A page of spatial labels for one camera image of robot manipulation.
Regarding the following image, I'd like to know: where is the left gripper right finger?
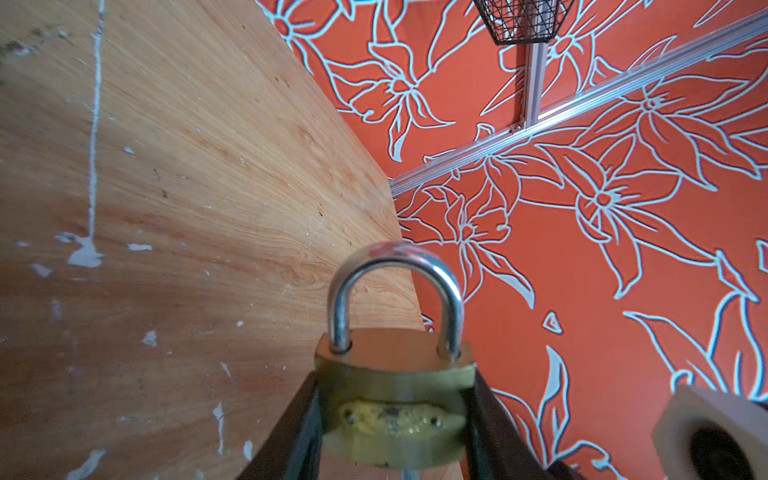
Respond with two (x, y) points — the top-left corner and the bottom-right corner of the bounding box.
(463, 371), (585, 480)

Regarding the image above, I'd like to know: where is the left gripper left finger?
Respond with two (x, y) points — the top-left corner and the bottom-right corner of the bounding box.
(236, 372), (323, 480)

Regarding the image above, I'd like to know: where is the small brass padlock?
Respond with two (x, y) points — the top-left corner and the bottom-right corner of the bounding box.
(315, 242), (476, 470)

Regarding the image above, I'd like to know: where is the black wire basket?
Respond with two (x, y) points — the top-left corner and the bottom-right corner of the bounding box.
(473, 0), (574, 46)

